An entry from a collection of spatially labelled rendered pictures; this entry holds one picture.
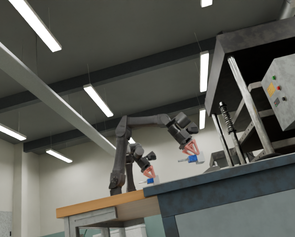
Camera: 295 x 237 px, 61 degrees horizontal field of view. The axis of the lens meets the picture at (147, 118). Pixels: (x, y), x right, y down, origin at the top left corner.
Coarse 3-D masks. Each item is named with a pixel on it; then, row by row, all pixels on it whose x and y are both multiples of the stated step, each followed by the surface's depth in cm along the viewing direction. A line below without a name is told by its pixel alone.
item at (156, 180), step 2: (156, 176) 162; (158, 176) 163; (150, 178) 162; (152, 178) 162; (154, 178) 162; (156, 178) 162; (158, 178) 162; (148, 180) 161; (150, 180) 161; (152, 180) 161; (154, 180) 161; (156, 180) 161; (158, 180) 162; (140, 182) 162; (142, 182) 162; (144, 182) 162; (146, 182) 162; (148, 182) 161; (150, 182) 161; (152, 182) 162; (154, 182) 161; (156, 182) 161; (158, 182) 161
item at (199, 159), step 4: (200, 152) 128; (188, 156) 127; (192, 156) 127; (196, 156) 127; (200, 156) 127; (180, 160) 127; (184, 160) 127; (188, 160) 128; (192, 160) 126; (196, 160) 127; (200, 160) 126; (204, 160) 126; (196, 164) 129
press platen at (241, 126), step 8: (248, 88) 205; (256, 88) 201; (256, 96) 215; (264, 96) 218; (240, 104) 234; (256, 104) 231; (264, 104) 235; (240, 112) 241; (248, 112) 246; (240, 120) 262; (248, 120) 267; (240, 128) 286
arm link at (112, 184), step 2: (114, 176) 132; (112, 178) 132; (114, 178) 132; (116, 178) 132; (112, 180) 132; (114, 180) 132; (116, 180) 131; (110, 182) 132; (112, 182) 131; (114, 182) 131; (116, 182) 131; (110, 184) 131; (112, 184) 131; (114, 184) 131; (110, 186) 131; (112, 186) 131; (114, 186) 130; (116, 186) 132; (118, 186) 134; (110, 188) 131; (112, 188) 131
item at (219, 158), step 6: (222, 150) 599; (216, 156) 597; (222, 156) 594; (234, 156) 603; (246, 156) 631; (210, 162) 668; (216, 162) 604; (222, 162) 640; (234, 162) 673; (240, 162) 689
